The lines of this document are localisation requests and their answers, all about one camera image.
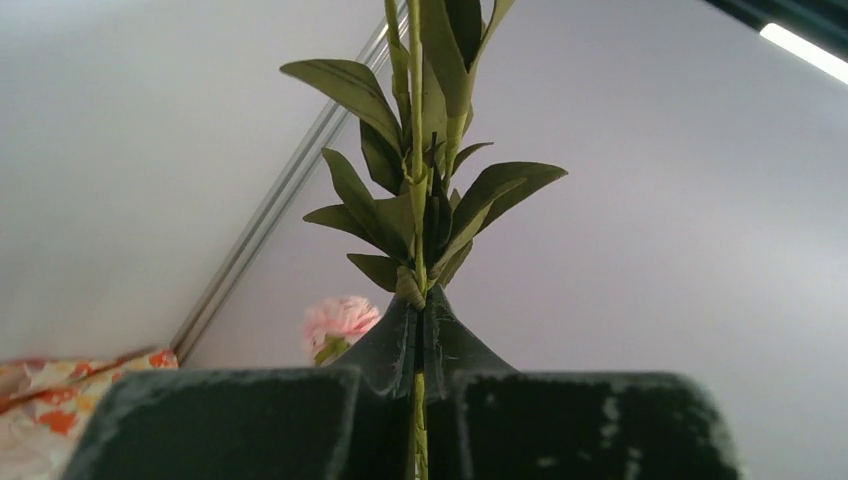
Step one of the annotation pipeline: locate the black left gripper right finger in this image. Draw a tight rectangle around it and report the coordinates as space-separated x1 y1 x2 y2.
422 287 741 479

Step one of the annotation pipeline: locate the orange floral cloth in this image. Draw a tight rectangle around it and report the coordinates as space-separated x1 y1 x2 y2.
1 348 179 479

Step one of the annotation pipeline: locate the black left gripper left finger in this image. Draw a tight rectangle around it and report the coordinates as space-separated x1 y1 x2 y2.
63 298 417 479

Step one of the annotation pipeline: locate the pink peony flower stem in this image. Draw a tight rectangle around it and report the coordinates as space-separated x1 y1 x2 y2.
302 296 381 367

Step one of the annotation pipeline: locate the peach rose flower stem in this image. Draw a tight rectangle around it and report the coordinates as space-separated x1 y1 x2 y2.
281 1 565 479

